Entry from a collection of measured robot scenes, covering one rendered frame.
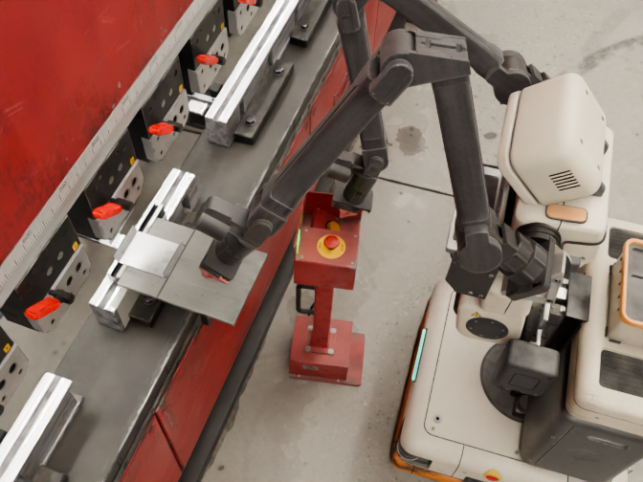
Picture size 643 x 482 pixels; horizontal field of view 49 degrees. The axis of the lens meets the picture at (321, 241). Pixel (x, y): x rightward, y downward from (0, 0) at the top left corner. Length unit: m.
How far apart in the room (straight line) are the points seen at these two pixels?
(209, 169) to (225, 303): 0.47
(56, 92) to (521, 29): 2.92
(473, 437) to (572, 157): 1.10
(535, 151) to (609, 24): 2.67
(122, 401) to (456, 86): 0.92
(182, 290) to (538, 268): 0.70
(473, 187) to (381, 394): 1.38
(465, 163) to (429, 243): 1.63
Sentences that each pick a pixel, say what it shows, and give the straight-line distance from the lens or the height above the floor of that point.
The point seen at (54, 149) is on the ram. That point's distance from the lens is 1.11.
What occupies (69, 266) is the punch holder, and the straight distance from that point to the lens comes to 1.25.
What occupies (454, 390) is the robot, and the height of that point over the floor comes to 0.28.
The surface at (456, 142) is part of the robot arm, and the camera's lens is 1.12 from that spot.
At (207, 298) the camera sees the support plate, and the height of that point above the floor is 1.00.
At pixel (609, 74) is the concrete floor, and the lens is 3.64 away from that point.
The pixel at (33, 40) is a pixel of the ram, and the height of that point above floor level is 1.64.
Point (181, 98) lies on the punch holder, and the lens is 1.46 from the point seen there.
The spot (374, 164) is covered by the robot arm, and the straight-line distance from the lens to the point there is 1.62.
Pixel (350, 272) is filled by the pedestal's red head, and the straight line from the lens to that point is 1.77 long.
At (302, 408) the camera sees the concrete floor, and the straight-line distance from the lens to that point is 2.41.
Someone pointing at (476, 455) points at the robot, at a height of 0.28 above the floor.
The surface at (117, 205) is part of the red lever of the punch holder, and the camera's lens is 1.26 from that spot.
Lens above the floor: 2.27
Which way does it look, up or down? 57 degrees down
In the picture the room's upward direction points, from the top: 4 degrees clockwise
